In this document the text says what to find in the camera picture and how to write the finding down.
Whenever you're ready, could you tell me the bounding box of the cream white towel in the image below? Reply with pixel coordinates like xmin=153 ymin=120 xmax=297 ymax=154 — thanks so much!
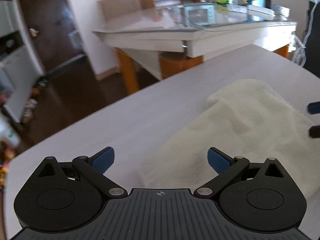
xmin=140 ymin=79 xmax=319 ymax=198

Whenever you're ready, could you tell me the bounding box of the white power strip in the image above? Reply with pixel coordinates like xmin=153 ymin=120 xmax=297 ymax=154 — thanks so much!
xmin=247 ymin=4 xmax=275 ymax=21

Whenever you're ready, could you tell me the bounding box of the grey white cabinet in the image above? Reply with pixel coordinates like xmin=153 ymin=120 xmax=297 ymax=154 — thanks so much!
xmin=1 ymin=0 xmax=40 ymax=123

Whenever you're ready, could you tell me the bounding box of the white dining table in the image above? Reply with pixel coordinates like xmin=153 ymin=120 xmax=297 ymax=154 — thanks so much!
xmin=93 ymin=3 xmax=297 ymax=94

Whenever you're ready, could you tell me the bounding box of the dark brown door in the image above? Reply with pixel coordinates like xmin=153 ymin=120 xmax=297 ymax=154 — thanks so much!
xmin=19 ymin=0 xmax=82 ymax=72

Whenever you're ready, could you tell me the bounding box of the beige quilted chair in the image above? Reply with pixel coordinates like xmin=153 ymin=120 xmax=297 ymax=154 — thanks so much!
xmin=97 ymin=0 xmax=142 ymax=22

